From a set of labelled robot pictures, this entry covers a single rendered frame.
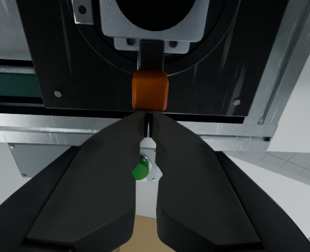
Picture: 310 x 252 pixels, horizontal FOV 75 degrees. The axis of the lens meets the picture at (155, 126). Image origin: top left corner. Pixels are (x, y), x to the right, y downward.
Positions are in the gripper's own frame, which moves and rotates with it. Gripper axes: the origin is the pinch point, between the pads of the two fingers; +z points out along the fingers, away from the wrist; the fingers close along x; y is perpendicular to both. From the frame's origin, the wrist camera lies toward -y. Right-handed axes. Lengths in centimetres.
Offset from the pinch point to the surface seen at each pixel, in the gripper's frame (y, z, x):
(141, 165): 14.0, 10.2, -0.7
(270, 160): 99, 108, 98
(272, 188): 31.0, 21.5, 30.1
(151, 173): 16.8, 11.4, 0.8
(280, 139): 16.5, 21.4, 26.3
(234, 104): 4.0, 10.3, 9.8
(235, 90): 2.3, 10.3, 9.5
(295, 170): 108, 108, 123
